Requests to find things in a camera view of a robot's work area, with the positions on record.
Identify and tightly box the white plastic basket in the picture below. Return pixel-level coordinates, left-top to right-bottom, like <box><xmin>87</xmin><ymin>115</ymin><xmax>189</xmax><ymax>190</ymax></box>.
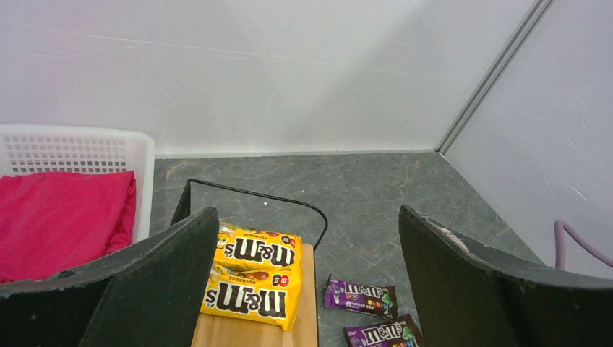
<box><xmin>1</xmin><ymin>124</ymin><xmax>155</xmax><ymax>243</ymax></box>

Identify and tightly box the yellow candy bag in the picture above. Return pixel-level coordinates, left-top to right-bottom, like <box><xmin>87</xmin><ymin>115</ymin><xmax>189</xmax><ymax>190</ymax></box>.
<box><xmin>214</xmin><ymin>223</ymin><xmax>303</xmax><ymax>271</ymax></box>
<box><xmin>200</xmin><ymin>263</ymin><xmax>302</xmax><ymax>331</ymax></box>

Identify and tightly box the pink cloth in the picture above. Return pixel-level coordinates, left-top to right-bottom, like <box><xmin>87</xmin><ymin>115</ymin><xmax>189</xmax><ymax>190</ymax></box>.
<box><xmin>1</xmin><ymin>171</ymin><xmax>137</xmax><ymax>283</ymax></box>

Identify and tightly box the wooden wire shelf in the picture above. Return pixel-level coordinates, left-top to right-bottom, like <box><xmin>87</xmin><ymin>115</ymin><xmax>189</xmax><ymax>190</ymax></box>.
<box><xmin>171</xmin><ymin>178</ymin><xmax>328</xmax><ymax>346</ymax></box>

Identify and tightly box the purple candy bag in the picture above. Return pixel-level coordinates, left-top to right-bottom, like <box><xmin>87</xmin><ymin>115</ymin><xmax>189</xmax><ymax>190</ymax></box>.
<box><xmin>325</xmin><ymin>275</ymin><xmax>398</xmax><ymax>320</ymax></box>
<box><xmin>343</xmin><ymin>314</ymin><xmax>426</xmax><ymax>347</ymax></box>

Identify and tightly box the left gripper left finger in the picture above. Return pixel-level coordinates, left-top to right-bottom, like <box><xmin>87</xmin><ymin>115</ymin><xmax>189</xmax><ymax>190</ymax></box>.
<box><xmin>1</xmin><ymin>207</ymin><xmax>219</xmax><ymax>346</ymax></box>

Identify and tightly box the right corner aluminium profile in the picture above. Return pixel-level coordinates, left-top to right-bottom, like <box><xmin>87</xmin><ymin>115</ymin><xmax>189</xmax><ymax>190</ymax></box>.
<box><xmin>434</xmin><ymin>0</ymin><xmax>554</xmax><ymax>155</ymax></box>

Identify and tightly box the purple candy bag upper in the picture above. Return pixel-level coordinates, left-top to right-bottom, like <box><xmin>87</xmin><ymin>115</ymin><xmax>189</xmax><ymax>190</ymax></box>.
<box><xmin>325</xmin><ymin>275</ymin><xmax>398</xmax><ymax>320</ymax></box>

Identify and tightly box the purple candy bag lower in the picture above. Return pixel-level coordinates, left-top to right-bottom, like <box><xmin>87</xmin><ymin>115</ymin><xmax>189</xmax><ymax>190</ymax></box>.
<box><xmin>343</xmin><ymin>314</ymin><xmax>426</xmax><ymax>347</ymax></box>

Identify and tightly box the yellow candy bag on shelf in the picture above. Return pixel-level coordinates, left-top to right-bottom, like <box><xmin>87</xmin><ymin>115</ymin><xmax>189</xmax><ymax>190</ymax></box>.
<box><xmin>214</xmin><ymin>223</ymin><xmax>303</xmax><ymax>271</ymax></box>

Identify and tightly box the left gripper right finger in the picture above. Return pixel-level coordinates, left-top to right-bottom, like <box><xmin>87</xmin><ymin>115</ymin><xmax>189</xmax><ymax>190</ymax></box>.
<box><xmin>398</xmin><ymin>205</ymin><xmax>612</xmax><ymax>346</ymax></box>

